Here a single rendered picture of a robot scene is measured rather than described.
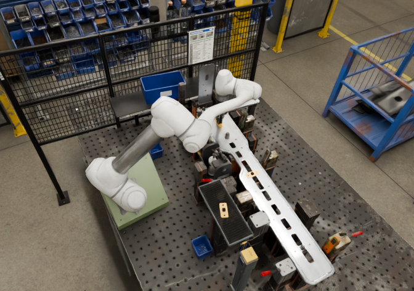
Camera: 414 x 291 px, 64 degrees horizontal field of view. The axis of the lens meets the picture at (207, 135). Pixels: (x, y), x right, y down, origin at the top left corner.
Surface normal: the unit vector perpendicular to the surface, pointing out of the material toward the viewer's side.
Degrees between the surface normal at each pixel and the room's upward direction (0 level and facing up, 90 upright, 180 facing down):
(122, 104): 0
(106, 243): 0
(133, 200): 47
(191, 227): 0
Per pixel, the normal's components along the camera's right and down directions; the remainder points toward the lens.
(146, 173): 0.40, -0.07
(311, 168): 0.05, -0.67
